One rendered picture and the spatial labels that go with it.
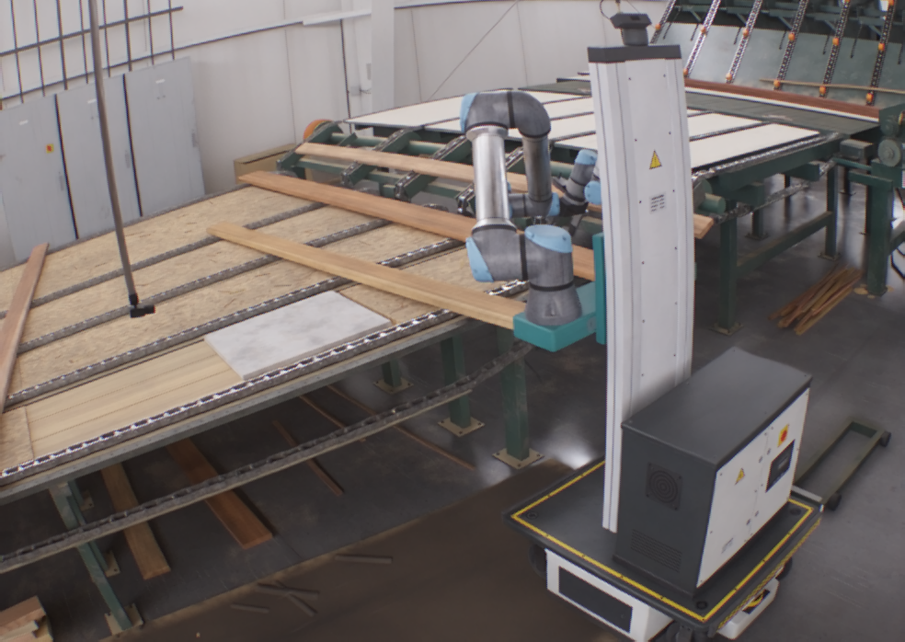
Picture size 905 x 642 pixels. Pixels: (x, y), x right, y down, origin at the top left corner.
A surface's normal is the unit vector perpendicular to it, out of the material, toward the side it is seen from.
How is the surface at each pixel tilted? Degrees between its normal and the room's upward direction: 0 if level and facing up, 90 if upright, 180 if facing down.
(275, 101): 88
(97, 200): 90
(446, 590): 0
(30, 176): 90
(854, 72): 47
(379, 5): 99
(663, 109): 90
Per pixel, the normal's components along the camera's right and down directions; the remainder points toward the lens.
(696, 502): -0.78, 0.29
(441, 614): -0.10, -0.93
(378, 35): 0.62, 0.37
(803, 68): -0.64, -0.43
